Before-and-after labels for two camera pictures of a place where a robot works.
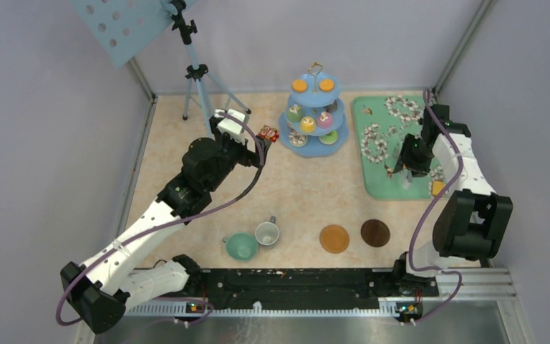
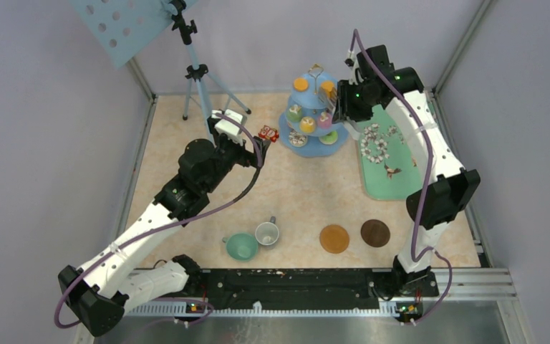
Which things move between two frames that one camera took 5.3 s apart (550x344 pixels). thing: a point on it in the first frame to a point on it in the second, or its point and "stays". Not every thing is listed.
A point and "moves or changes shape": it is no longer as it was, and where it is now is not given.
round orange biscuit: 299,85 stays
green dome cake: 294,113 stays
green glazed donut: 329,138 stays
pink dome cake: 324,120 stays
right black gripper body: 415,156 to 354,102
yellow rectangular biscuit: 437,186 moves or changes shape
